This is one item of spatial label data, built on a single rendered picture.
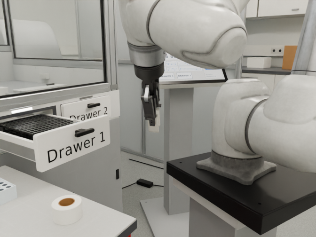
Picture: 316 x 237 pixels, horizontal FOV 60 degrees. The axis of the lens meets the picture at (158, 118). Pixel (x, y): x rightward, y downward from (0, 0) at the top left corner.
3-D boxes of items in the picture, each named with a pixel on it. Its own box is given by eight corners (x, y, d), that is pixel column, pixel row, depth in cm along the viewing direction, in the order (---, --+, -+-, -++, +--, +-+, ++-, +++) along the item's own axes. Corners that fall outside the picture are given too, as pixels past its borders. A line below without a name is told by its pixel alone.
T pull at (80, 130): (95, 131, 88) (94, 127, 88) (76, 138, 82) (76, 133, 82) (87, 130, 90) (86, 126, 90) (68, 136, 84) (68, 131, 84)
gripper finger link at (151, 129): (157, 114, 77) (157, 115, 76) (159, 131, 82) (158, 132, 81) (147, 113, 77) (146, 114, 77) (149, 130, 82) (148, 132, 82)
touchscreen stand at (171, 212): (225, 234, 176) (236, 74, 150) (157, 248, 164) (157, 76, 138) (193, 195, 222) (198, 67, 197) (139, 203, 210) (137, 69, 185)
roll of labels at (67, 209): (88, 210, 69) (86, 196, 68) (73, 227, 63) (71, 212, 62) (63, 206, 71) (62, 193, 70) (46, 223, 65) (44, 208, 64)
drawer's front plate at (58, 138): (110, 144, 101) (109, 114, 98) (40, 173, 77) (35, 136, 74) (106, 143, 102) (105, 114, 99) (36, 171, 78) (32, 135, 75)
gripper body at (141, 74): (161, 69, 63) (162, 100, 69) (166, 51, 69) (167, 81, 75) (129, 68, 64) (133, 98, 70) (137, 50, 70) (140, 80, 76)
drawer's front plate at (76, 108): (111, 116, 141) (110, 95, 138) (65, 130, 117) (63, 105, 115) (108, 115, 142) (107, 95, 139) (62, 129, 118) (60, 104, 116)
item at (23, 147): (103, 140, 100) (102, 124, 98) (41, 164, 79) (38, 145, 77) (36, 124, 121) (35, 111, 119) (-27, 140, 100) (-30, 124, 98)
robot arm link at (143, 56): (169, 29, 65) (169, 51, 69) (131, 28, 67) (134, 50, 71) (162, 48, 59) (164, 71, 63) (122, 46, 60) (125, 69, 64)
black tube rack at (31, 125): (79, 138, 101) (78, 122, 99) (36, 154, 86) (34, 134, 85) (42, 129, 112) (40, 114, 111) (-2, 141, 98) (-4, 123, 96)
